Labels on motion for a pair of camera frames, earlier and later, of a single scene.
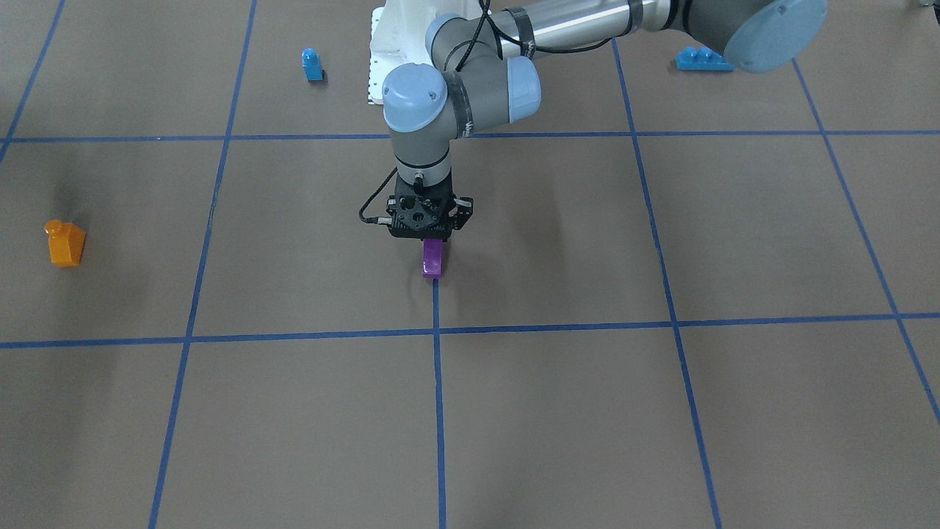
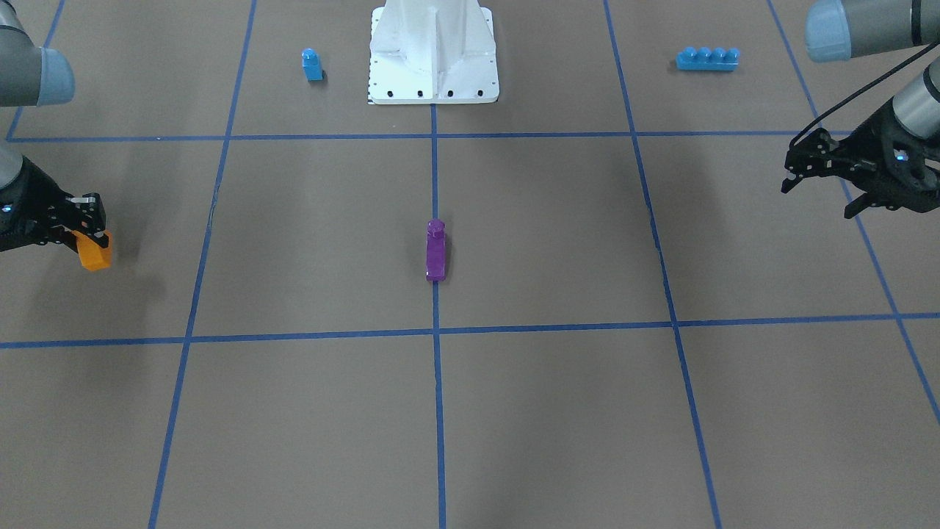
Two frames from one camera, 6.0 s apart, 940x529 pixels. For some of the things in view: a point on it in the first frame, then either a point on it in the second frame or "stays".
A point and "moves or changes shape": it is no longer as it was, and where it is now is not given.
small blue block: (311, 65) stays
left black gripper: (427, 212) -> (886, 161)
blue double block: (703, 59) stays
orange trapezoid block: (66, 242) moves or changes shape
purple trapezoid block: (433, 253) stays
